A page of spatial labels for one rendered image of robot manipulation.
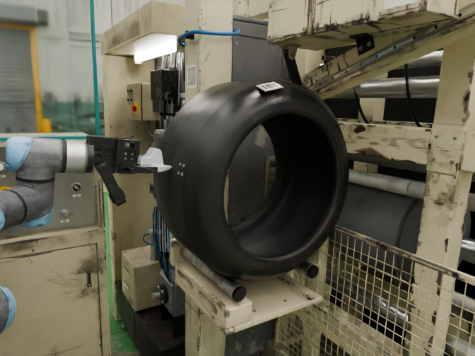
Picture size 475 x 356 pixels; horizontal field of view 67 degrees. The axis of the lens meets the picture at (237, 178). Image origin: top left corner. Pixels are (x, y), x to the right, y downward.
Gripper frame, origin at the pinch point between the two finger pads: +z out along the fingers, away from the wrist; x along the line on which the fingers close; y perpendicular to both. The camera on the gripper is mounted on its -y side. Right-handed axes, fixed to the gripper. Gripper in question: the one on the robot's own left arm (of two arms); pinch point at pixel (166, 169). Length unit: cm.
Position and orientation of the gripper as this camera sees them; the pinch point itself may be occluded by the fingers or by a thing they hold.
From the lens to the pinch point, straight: 95.9
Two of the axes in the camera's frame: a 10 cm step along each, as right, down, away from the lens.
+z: 8.4, 0.3, 5.4
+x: -5.3, -1.7, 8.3
